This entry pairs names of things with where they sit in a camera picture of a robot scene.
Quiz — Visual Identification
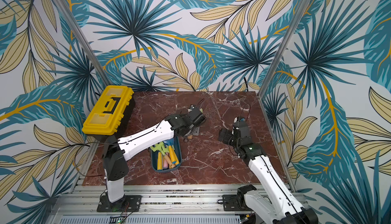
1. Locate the blue fork yellow handle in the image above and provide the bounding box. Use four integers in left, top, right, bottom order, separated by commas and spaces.
167, 142, 179, 166
169, 146, 179, 166

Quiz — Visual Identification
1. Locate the blue rake yellow handle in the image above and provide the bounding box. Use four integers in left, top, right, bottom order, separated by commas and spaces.
157, 152, 163, 171

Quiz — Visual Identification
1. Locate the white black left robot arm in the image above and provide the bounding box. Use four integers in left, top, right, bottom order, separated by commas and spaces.
103, 106, 206, 204

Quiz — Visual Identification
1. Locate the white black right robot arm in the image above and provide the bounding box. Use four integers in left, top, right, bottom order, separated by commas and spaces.
218, 117, 319, 224

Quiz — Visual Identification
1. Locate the teal plastic storage box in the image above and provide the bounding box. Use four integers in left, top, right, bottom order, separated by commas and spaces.
150, 137, 182, 173

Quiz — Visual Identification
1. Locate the yellow black toolbox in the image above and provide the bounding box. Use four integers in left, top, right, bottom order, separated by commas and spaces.
82, 85, 135, 140

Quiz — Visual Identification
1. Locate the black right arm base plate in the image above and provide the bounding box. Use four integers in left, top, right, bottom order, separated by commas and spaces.
217, 194, 252, 211

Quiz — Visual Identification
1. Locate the aluminium frame post right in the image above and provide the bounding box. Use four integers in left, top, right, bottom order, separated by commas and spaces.
257, 0, 311, 101

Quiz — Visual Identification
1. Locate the aluminium frame post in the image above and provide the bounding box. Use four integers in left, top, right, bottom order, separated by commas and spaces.
53, 0, 112, 86
257, 0, 311, 101

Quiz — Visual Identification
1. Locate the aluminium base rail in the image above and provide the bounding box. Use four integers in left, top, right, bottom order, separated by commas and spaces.
45, 183, 315, 224

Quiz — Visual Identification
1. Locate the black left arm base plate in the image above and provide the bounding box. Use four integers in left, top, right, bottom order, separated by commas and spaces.
97, 194, 142, 212

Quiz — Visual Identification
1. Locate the aluminium frame post left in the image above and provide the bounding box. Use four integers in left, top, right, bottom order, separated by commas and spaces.
53, 0, 112, 86

